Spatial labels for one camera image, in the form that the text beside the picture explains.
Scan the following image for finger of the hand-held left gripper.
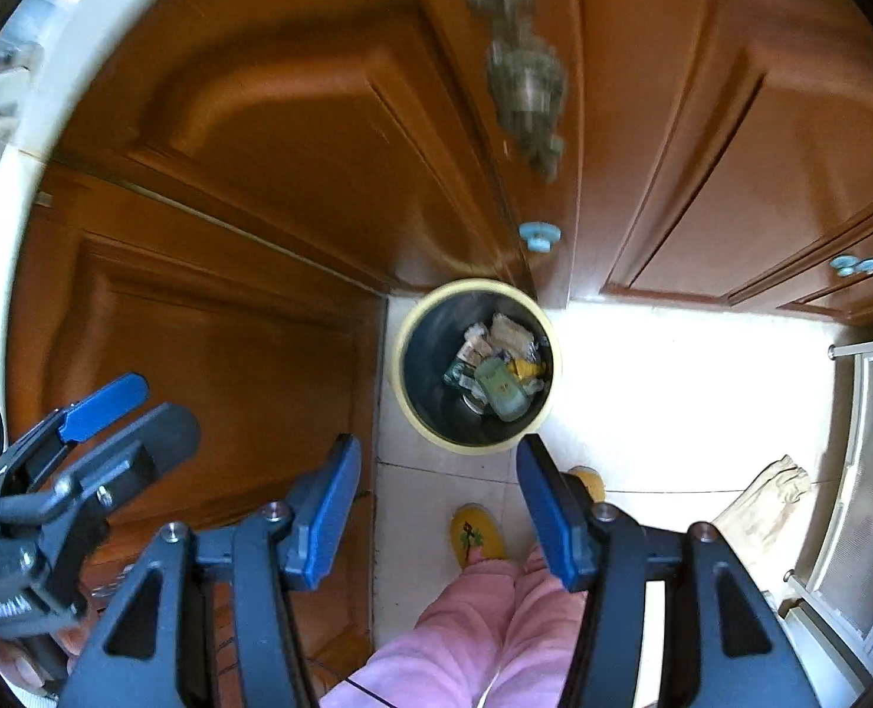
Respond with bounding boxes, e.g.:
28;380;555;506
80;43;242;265
0;402;203;558
0;373;150;512

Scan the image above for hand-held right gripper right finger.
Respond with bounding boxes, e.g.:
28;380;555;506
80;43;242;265
516;434;825;708

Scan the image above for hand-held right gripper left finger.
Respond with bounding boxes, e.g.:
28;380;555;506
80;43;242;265
57;434;364;708

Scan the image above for pale green plastic bottle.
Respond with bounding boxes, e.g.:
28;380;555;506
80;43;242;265
475;358;533;423

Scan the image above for green brown milk carton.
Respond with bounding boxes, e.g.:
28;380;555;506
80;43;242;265
442;354;482;392

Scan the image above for round yellow-rimmed trash bin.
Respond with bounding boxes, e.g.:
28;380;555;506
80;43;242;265
392;278;563;456

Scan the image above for person's left hand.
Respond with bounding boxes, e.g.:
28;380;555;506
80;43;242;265
0;623;87;698

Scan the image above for wooden corner cabinet door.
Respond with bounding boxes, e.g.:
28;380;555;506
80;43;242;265
9;162;389;708

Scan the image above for yellow slipper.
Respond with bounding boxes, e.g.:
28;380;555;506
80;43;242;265
449;503;506;571
565;466;607;506

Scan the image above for person's pink pants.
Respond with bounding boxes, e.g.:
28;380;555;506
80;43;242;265
319;542;600;708

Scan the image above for beige floor cloth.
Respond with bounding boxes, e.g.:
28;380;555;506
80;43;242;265
709;455;813;569

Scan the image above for frosted glass cabinet door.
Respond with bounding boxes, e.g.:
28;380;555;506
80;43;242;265
783;335;873;680

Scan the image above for wooden cabinet drawer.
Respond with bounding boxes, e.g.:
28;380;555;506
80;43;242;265
727;192;873;326

